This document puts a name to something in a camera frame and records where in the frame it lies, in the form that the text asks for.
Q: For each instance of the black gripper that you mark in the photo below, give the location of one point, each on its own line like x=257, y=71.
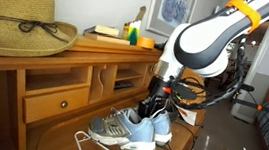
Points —
x=158, y=89

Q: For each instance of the blue grey sneaker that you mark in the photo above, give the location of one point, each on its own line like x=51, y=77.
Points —
x=163, y=128
x=125, y=131

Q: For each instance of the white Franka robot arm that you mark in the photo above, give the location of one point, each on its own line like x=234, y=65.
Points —
x=205, y=42

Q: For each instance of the black flat device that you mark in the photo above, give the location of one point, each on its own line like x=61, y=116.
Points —
x=124, y=85

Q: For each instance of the white paper sheet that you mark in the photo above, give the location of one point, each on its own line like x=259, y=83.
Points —
x=188, y=117

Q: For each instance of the yellow tape roll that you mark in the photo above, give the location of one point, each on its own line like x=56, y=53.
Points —
x=145, y=42

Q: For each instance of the green bottle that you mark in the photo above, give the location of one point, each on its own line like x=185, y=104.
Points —
x=133, y=31

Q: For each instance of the thin brown book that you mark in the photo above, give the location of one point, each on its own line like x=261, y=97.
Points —
x=108, y=39

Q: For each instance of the wooden rolltop desk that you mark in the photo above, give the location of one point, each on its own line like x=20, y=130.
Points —
x=76, y=50

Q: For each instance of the wooden drawer with brass knob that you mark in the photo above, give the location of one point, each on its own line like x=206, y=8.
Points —
x=54, y=105

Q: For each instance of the framed flower picture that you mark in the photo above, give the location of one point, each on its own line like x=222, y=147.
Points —
x=168, y=8

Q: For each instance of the straw hat with ribbon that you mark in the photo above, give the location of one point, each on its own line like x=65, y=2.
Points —
x=14, y=5

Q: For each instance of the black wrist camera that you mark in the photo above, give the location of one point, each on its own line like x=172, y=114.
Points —
x=184, y=92

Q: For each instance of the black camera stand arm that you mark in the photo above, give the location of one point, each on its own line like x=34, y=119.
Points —
x=244, y=87

